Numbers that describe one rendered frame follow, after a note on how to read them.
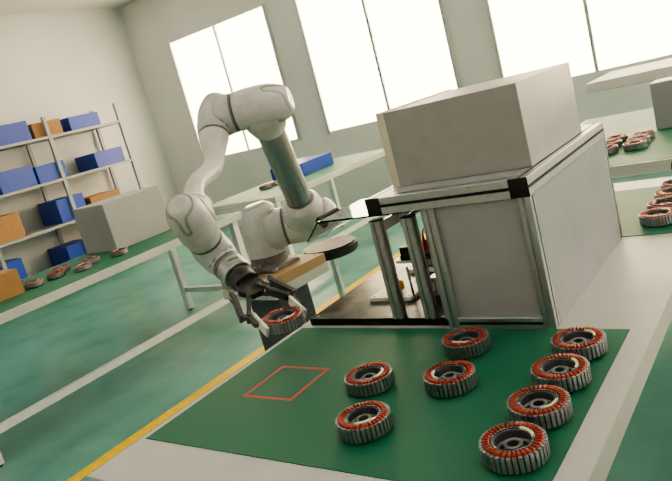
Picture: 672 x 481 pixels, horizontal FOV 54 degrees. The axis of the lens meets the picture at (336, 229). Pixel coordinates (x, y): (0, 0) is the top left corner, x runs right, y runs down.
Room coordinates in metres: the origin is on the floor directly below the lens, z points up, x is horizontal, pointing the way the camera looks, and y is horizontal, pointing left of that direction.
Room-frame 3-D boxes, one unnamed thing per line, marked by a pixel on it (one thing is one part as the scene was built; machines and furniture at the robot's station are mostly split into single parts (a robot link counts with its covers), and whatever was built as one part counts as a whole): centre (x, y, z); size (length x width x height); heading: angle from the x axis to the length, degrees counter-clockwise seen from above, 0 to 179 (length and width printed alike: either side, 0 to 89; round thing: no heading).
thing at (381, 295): (1.95, -0.15, 0.78); 0.15 x 0.15 x 0.01; 52
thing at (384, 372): (1.40, 0.01, 0.77); 0.11 x 0.11 x 0.04
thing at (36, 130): (8.00, 3.07, 1.87); 0.40 x 0.36 x 0.17; 51
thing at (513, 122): (1.83, -0.47, 1.22); 0.44 x 0.39 x 0.20; 142
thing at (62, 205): (7.96, 3.08, 0.92); 0.42 x 0.36 x 0.28; 51
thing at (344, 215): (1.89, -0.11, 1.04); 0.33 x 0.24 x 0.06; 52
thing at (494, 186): (1.84, -0.47, 1.09); 0.68 x 0.44 x 0.05; 142
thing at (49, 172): (7.89, 3.14, 1.38); 0.42 x 0.36 x 0.20; 50
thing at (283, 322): (1.64, 0.19, 0.88); 0.11 x 0.11 x 0.04
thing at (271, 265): (2.65, 0.31, 0.82); 0.22 x 0.18 x 0.06; 142
